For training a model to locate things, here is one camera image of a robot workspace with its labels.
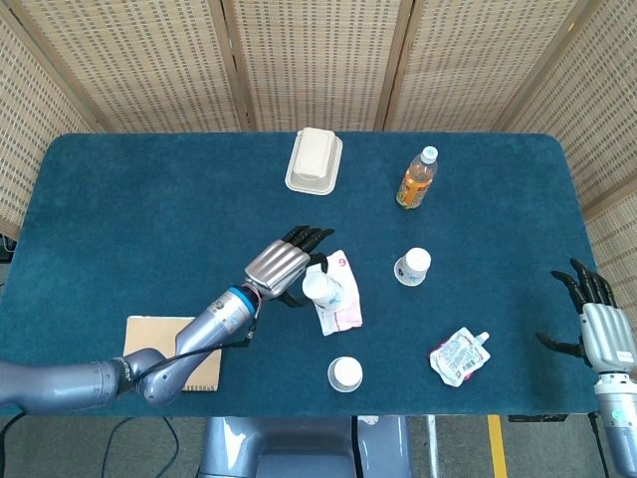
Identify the white floral paper cup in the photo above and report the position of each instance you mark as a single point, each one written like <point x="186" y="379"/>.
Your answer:
<point x="413" y="266"/>
<point x="344" y="374"/>
<point x="323" y="294"/>

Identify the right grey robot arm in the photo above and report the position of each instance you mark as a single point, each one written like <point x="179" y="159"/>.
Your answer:
<point x="619" y="423"/>

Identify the orange drink plastic bottle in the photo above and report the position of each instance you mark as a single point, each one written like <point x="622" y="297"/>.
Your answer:
<point x="415" y="186"/>

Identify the woven folding screen panel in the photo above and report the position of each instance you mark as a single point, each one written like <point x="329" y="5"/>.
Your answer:
<point x="473" y="65"/>
<point x="318" y="65"/>
<point x="139" y="65"/>
<point x="607" y="124"/>
<point x="30" y="124"/>

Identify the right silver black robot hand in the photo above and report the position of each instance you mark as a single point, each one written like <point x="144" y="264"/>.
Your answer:
<point x="607" y="333"/>

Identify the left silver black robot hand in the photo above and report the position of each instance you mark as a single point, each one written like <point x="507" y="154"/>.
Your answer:
<point x="276" y="266"/>

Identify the blue table mat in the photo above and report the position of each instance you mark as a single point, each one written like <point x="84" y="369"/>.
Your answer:
<point x="149" y="199"/>

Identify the white spouted drink pouch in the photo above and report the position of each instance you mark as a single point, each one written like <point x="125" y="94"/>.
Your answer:
<point x="460" y="358"/>

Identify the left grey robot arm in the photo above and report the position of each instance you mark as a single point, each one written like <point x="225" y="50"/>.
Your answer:
<point x="64" y="386"/>

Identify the grey blue robot torso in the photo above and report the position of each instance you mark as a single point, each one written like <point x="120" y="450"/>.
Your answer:
<point x="298" y="443"/>

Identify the beige disposable lunch box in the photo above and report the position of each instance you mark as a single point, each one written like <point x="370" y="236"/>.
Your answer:
<point x="313" y="159"/>

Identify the metal table leg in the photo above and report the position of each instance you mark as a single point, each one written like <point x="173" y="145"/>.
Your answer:
<point x="433" y="448"/>

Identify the brown spiral notebook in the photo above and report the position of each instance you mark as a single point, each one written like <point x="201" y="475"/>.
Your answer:
<point x="149" y="333"/>

